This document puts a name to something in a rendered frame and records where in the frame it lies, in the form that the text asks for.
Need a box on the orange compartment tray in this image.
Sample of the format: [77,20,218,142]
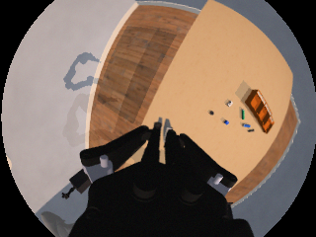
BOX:
[245,90,274,134]

